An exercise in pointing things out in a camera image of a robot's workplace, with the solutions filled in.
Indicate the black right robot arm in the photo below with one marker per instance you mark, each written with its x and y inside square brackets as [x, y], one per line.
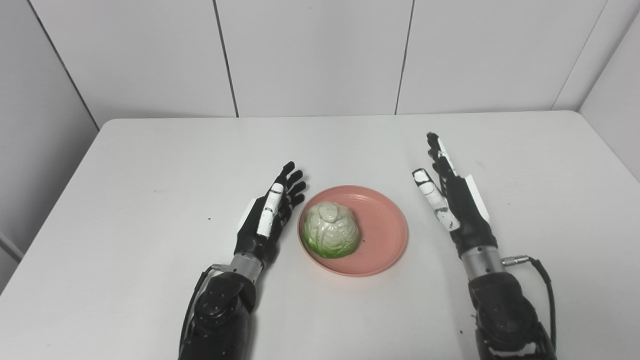
[505, 315]

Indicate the green white toy cabbage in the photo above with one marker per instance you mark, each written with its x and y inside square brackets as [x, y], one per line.
[331, 231]

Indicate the pink plastic plate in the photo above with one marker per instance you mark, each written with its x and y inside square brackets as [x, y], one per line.
[385, 235]

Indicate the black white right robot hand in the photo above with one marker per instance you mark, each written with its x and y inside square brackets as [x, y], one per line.
[467, 215]

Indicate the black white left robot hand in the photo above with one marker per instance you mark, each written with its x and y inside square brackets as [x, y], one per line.
[260, 235]

